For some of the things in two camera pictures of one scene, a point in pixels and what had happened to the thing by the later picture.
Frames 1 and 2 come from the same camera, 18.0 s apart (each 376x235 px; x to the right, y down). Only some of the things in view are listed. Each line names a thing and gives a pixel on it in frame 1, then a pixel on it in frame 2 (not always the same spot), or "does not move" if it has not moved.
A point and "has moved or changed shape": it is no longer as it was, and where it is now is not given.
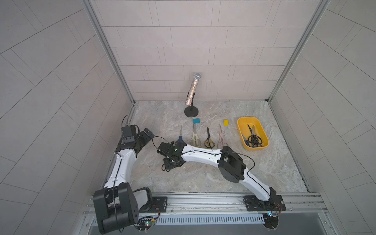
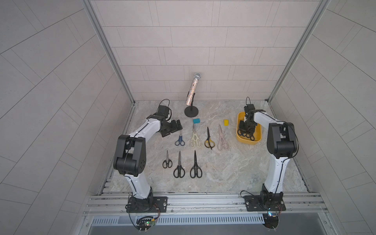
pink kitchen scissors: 221,144 does not move
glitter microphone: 196,77 does not move
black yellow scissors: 209,143 does not move
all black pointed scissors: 252,138 -> 196,171
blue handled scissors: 180,137 does not move
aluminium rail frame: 285,204 does not move
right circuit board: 270,222 does not move
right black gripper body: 170,161 -> 247,126
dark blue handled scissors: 246,141 -> 248,135
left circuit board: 145,223 does not move
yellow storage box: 244,131 has moved or changed shape
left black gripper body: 141,139 -> 170,127
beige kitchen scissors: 195,140 does not move
